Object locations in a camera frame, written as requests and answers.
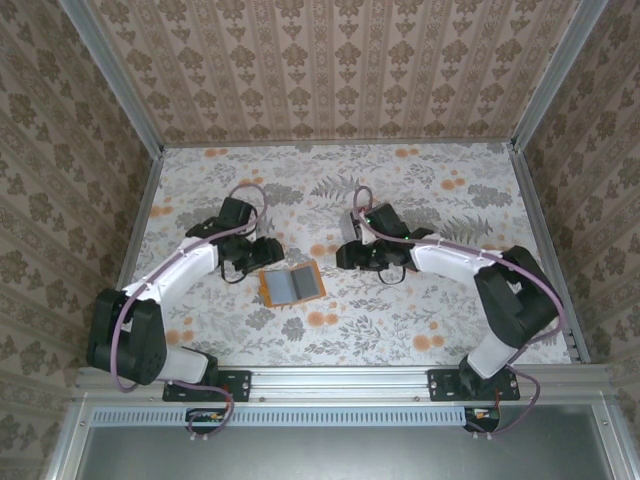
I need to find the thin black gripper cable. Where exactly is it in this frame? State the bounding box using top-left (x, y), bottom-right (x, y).
top-left (377, 264), bottom-right (407, 286)
top-left (219, 264), bottom-right (249, 286)

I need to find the thin black right gripper cable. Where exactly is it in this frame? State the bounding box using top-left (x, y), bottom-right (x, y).
top-left (377, 264), bottom-right (407, 286)

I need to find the aluminium corner post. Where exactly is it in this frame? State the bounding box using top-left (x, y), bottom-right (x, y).
top-left (58, 0), bottom-right (166, 155)
top-left (510, 0), bottom-right (610, 151)

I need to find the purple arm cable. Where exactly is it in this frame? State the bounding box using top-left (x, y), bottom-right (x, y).
top-left (353, 185), bottom-right (565, 442)
top-left (112, 182), bottom-right (269, 444)

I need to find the thin black left gripper cable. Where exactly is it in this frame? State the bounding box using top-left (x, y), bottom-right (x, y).
top-left (219, 264), bottom-right (249, 286)

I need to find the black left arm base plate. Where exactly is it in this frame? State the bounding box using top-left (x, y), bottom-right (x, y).
top-left (162, 368), bottom-right (252, 403)

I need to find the grey slotted cable duct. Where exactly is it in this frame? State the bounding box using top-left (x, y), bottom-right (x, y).
top-left (92, 405), bottom-right (469, 428)

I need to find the aluminium side rail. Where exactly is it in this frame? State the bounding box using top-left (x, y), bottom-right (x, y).
top-left (508, 143), bottom-right (594, 365)
top-left (93, 147), bottom-right (166, 369)

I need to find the aluminium front rail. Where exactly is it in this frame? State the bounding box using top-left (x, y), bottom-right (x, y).
top-left (74, 364), bottom-right (615, 404)

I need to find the aluminium back rail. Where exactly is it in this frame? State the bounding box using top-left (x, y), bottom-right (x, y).
top-left (160, 139), bottom-right (516, 149)

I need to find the black connector with wires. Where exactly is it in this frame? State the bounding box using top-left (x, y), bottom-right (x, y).
top-left (462, 405), bottom-right (502, 434)
top-left (185, 407), bottom-right (227, 434)

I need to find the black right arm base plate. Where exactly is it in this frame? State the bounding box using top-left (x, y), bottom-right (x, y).
top-left (428, 368), bottom-right (520, 403)

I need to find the orange leather card holder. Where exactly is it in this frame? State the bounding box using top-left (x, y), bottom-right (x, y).
top-left (258, 259), bottom-right (326, 310)

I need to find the grey metal sheet panel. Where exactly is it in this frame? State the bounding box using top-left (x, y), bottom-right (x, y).
top-left (79, 424), bottom-right (614, 480)

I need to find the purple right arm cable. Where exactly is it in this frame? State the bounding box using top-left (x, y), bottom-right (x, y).
top-left (353, 185), bottom-right (565, 442)

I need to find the floral patterned table cover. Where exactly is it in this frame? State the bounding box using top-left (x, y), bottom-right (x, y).
top-left (107, 144), bottom-right (574, 369)

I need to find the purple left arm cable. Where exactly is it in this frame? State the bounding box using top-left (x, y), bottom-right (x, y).
top-left (112, 182), bottom-right (269, 444)

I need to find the black credit card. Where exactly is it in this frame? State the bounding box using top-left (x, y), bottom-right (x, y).
top-left (291, 268), bottom-right (321, 303)

